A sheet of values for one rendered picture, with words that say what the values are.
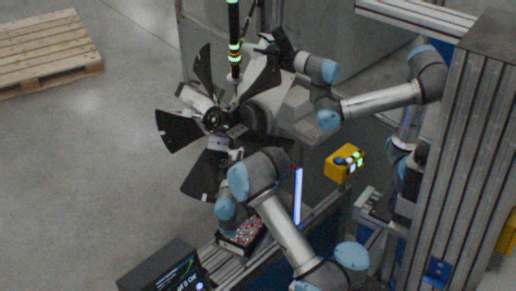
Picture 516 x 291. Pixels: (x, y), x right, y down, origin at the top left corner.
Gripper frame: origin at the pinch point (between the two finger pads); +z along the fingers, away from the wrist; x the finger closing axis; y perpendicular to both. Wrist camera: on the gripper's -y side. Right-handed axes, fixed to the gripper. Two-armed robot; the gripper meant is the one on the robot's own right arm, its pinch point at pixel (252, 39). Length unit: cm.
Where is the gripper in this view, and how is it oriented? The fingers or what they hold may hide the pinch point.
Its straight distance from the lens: 217.1
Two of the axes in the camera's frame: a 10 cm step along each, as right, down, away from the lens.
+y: 0.0, 7.5, 6.6
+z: -8.3, -3.7, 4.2
